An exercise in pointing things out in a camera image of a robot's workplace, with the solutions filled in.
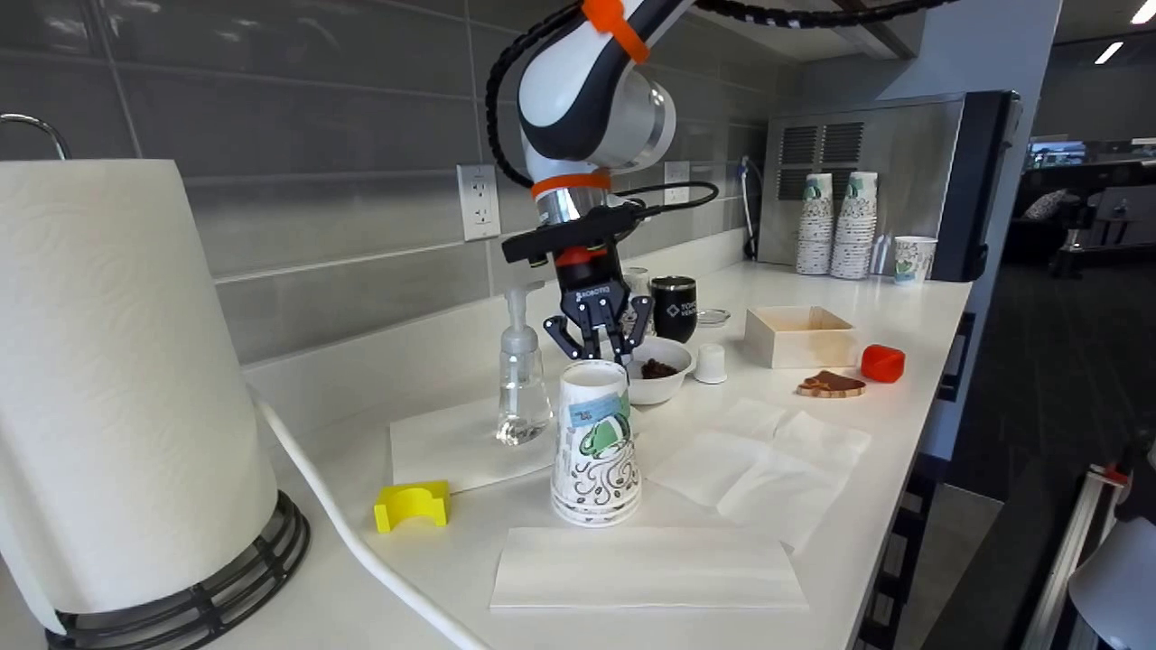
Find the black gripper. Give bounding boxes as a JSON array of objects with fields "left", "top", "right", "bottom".
[{"left": 543, "top": 245, "right": 655, "bottom": 362}]

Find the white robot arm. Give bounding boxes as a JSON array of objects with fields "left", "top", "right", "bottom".
[{"left": 483, "top": 0, "right": 948, "bottom": 362}]

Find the white bowl with coffee beans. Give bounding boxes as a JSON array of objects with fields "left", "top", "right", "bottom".
[{"left": 630, "top": 335, "right": 696, "bottom": 407}]

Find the black travel mug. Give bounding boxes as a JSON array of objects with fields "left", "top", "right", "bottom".
[{"left": 649, "top": 273, "right": 696, "bottom": 342}]

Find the clear plastic lid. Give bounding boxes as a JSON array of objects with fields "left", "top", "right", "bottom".
[{"left": 696, "top": 305, "right": 730, "bottom": 326}]

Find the small white pod cup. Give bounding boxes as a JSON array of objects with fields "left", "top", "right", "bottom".
[{"left": 692, "top": 342, "right": 725, "bottom": 385}]

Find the clear glass bottle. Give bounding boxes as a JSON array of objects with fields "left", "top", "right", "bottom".
[{"left": 498, "top": 283, "right": 551, "bottom": 445}]

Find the patterned paper cup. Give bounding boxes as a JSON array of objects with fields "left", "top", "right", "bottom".
[{"left": 549, "top": 362, "right": 644, "bottom": 527}]

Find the white wooden box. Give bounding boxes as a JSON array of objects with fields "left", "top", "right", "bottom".
[{"left": 745, "top": 305, "right": 855, "bottom": 368}]

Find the folded white napkin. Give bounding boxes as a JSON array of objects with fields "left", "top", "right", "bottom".
[{"left": 649, "top": 400, "right": 872, "bottom": 557}]

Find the tall paper cup stack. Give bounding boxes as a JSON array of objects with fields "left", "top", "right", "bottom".
[{"left": 796, "top": 174, "right": 834, "bottom": 273}]

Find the long white napkin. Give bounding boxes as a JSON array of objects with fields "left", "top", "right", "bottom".
[{"left": 491, "top": 527, "right": 806, "bottom": 615}]

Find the yellow plastic block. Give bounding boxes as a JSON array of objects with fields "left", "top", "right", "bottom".
[{"left": 373, "top": 481, "right": 453, "bottom": 533}]

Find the red plastic cup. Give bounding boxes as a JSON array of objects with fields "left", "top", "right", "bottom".
[{"left": 861, "top": 342, "right": 905, "bottom": 381}]

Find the single paper cup far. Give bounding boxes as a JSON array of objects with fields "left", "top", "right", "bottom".
[{"left": 892, "top": 234, "right": 934, "bottom": 281}]

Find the white paper towel roll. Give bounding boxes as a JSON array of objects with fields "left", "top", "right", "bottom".
[{"left": 0, "top": 157, "right": 279, "bottom": 631}]

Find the black paper towel holder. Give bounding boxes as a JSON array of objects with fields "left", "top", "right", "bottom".
[{"left": 46, "top": 494, "right": 309, "bottom": 650}]

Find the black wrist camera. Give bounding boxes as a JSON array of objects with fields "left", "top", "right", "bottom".
[{"left": 503, "top": 202, "right": 648, "bottom": 263}]

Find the white wall outlet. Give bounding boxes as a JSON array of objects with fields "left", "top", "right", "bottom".
[{"left": 454, "top": 167, "right": 503, "bottom": 241}]

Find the white power cable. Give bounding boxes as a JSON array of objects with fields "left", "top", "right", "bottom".
[{"left": 247, "top": 400, "right": 483, "bottom": 650}]

